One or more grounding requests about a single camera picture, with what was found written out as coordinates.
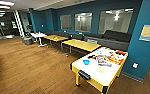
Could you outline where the long grey sofa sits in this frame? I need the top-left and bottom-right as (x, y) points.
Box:
(45, 30), (85, 42)

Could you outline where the blue bowl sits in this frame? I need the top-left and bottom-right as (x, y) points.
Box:
(82, 59), (91, 66)

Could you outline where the interior glass window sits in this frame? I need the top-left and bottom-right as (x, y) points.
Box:
(98, 8), (134, 35)
(74, 12), (93, 33)
(59, 14), (73, 32)

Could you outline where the yellow air hockey table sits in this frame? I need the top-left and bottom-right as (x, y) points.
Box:
(70, 46), (129, 94)

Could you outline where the yellow bowl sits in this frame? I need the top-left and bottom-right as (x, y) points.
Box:
(97, 66), (106, 74)

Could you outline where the small white table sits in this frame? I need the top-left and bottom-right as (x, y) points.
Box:
(30, 32), (48, 48)

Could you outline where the red orange game box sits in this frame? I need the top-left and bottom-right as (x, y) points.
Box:
(107, 49), (127, 65)

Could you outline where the black sofa backrest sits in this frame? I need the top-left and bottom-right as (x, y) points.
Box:
(102, 29), (133, 43)

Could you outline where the grey round bin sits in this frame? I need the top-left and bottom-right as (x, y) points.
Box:
(22, 35), (34, 46)

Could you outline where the ceiling light panel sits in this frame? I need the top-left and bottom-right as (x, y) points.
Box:
(0, 5), (11, 10)
(0, 0), (15, 7)

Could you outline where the white wall outlet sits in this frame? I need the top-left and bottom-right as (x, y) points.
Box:
(132, 62), (139, 69)

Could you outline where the yellow framed wall sign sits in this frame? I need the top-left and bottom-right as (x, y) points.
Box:
(138, 24), (150, 43)

